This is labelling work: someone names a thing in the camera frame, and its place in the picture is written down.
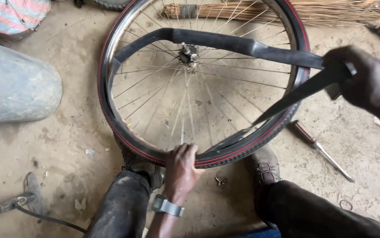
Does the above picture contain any person's left hand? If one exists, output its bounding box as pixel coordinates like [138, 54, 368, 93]
[162, 143, 206, 203]

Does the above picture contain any person's right hand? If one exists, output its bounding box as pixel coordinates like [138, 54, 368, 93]
[322, 46, 380, 114]

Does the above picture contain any black rubber tube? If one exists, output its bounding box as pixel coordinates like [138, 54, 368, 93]
[106, 28, 358, 156]

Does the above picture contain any black tyre with red stripe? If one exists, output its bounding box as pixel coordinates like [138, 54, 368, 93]
[97, 0, 311, 169]

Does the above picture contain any straw broom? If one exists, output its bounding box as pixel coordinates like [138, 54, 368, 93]
[164, 0, 380, 28]

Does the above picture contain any person's right shoe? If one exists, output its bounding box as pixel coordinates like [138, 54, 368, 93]
[251, 144, 282, 186]

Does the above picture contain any person's shoe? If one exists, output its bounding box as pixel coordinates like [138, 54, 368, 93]
[114, 132, 166, 191]
[251, 144, 282, 186]

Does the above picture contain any person's right leg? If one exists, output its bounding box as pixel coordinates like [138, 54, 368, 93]
[254, 180, 380, 238]

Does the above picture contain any person's leg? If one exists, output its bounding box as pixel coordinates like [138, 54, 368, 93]
[84, 170, 153, 238]
[254, 180, 380, 238]

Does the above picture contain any chrome spoked wheel rim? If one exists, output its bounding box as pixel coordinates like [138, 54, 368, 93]
[106, 0, 305, 160]

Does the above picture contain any person's left shoe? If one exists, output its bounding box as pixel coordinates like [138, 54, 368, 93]
[114, 132, 166, 191]

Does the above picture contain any grey wristwatch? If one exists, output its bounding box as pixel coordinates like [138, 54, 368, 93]
[152, 194, 185, 218]

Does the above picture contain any black knobbly tyre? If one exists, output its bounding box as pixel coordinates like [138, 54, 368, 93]
[91, 0, 132, 11]

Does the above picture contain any person's left leg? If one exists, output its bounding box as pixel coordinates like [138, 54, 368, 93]
[84, 170, 153, 238]

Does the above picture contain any striped pink blue sack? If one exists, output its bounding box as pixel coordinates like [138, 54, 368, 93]
[0, 0, 52, 35]

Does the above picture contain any metal foot pump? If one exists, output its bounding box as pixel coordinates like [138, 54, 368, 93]
[0, 172, 47, 229]

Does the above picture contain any brown-handled screwdriver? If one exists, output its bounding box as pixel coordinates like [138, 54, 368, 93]
[291, 120, 355, 183]

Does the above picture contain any thin rubber ring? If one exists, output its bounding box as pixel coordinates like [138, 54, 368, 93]
[339, 199, 353, 212]

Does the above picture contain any black pump hose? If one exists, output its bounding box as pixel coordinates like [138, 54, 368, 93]
[15, 204, 87, 234]

